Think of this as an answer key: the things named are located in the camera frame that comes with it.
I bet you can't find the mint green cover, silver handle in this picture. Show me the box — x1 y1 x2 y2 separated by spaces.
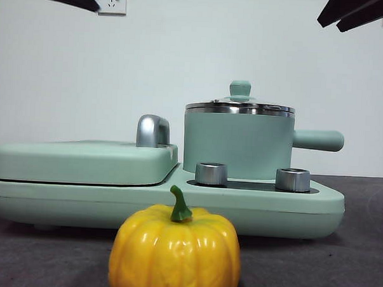
0 107 181 189

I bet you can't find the mint green pot with handle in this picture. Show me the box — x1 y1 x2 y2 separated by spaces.
181 107 347 185

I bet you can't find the silver control knob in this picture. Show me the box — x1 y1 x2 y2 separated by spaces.
194 161 229 187
274 167 312 192

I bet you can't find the glass lid with green knob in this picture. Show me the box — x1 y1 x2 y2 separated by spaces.
184 77 297 117

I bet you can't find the yellow toy pumpkin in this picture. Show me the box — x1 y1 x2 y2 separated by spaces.
107 182 246 287

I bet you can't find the mint green cooker base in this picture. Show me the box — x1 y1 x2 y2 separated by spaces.
0 156 348 245

